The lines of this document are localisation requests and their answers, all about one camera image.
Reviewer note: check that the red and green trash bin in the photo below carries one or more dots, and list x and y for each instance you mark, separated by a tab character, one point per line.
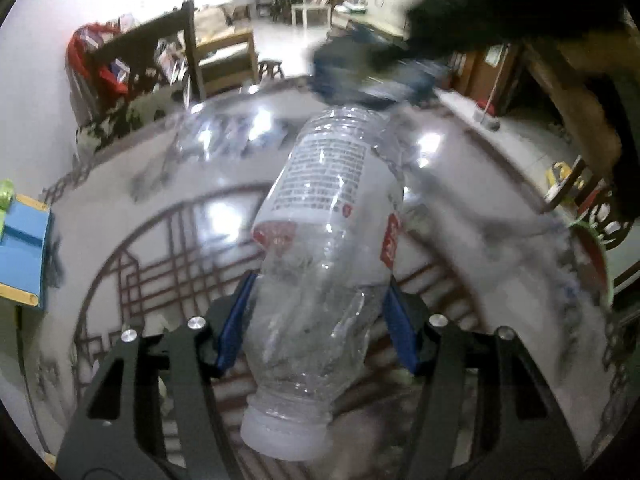
597	260

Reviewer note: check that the clear plastic bottle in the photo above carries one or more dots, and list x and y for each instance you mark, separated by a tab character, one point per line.
320	240

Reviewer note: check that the white wall calendar picture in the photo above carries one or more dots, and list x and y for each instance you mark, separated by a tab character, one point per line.
494	55

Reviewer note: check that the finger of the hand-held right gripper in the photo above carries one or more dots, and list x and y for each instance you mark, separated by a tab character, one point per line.
340	65
420	77

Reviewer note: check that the television cabinet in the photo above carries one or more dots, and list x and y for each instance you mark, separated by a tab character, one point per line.
360	17

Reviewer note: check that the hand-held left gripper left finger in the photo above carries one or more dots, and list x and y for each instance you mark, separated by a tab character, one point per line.
232	330

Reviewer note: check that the blue and yellow toy stand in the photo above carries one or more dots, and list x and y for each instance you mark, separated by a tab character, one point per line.
22	250

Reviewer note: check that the white side table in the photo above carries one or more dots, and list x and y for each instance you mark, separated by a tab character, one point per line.
312	10

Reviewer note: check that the small wooden stool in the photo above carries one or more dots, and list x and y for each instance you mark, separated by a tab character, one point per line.
270	67

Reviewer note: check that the small red waste bin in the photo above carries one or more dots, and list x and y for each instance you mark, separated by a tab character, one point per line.
486	106

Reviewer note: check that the broom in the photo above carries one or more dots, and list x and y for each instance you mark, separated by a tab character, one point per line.
487	121

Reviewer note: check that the wooden sofa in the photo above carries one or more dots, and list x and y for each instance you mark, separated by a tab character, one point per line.
225	55

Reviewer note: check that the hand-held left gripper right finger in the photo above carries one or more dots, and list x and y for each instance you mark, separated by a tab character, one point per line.
400	330

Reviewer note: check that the dark wooden chair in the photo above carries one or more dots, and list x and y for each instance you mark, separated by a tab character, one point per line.
145	35

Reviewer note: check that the person's right forearm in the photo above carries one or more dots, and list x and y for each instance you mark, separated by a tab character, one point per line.
590	110

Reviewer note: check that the floral seat cushion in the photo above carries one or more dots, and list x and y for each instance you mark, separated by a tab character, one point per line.
135	115

